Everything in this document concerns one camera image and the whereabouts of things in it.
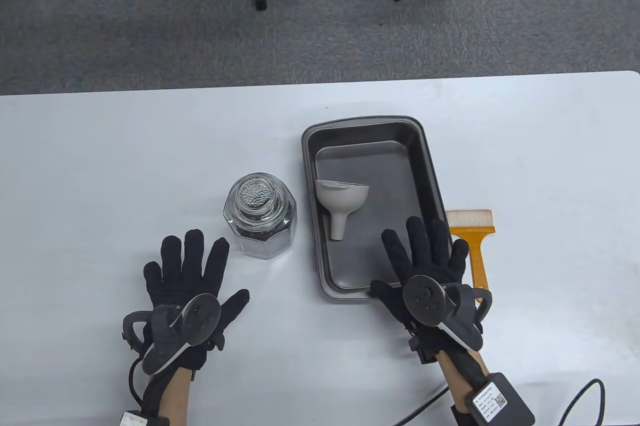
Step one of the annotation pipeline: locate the person's left hand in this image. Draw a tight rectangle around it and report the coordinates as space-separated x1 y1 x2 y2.
143 229 250 372

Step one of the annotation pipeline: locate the small labelled left wrist box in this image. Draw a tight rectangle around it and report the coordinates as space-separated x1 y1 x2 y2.
120 410 168 426

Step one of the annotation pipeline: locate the black right hand controller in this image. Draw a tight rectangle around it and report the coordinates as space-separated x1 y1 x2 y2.
402 275 493 353

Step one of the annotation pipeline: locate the black hand controller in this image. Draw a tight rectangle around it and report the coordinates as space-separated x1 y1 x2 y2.
402 275 493 353
122 293 223 376

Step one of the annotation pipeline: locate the dark metal baking tray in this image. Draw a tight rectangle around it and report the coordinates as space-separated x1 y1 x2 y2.
301 115 451 302

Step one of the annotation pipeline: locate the black labelled right wrist box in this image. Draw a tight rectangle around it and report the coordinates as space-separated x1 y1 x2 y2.
452 372 536 426

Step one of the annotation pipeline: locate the clear glass jar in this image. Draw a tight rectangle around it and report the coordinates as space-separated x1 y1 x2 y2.
223 186 299 260

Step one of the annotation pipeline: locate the orange handled bristle brush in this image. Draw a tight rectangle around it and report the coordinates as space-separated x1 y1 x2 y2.
446 210 497 303

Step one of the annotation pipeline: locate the beige plastic funnel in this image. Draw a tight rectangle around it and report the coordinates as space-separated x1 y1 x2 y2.
315 179 371 242

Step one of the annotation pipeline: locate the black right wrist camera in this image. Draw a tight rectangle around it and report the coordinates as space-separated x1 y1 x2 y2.
407 334 441 364

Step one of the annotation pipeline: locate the person's left forearm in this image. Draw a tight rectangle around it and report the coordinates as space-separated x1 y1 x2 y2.
142 366 195 426

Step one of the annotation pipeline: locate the clear glass jar lid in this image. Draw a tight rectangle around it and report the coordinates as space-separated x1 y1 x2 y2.
230 173 285 228

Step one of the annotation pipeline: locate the person's right hand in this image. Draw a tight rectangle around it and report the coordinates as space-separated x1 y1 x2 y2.
369 216 471 353

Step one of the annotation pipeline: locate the black left hand controller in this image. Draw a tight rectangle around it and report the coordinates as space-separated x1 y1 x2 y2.
122 293 223 376

